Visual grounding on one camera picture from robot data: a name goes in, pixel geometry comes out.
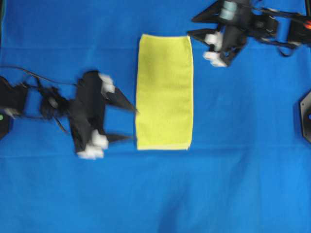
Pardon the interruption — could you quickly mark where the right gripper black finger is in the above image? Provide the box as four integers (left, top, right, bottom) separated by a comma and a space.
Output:
187, 29, 219, 46
191, 1, 223, 23

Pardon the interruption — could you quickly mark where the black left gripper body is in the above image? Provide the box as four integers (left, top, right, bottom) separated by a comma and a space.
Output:
69, 70, 116, 159

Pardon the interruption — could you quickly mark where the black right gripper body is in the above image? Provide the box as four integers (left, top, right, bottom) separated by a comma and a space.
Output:
203, 0, 252, 67

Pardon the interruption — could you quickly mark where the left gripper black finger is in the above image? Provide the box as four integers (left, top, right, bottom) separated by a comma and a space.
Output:
105, 133, 133, 144
106, 87, 137, 112

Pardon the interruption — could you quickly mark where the yellow-green towel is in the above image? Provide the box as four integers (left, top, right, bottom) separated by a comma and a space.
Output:
135, 34, 194, 150

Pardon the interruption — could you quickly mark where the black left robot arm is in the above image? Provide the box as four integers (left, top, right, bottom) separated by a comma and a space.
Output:
0, 70, 137, 159

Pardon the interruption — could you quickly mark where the black right robot arm base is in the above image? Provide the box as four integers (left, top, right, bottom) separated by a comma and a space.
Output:
299, 91, 311, 143

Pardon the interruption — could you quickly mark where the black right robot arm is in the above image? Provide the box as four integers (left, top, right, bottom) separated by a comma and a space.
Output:
187, 0, 311, 67

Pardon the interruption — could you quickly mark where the black left robot arm base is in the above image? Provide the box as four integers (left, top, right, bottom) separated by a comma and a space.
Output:
0, 113, 14, 140

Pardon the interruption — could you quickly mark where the blue table cloth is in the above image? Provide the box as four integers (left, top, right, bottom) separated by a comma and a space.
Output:
0, 0, 311, 233

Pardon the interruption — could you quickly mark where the black camera cable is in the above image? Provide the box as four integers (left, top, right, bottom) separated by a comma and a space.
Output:
0, 64, 78, 134

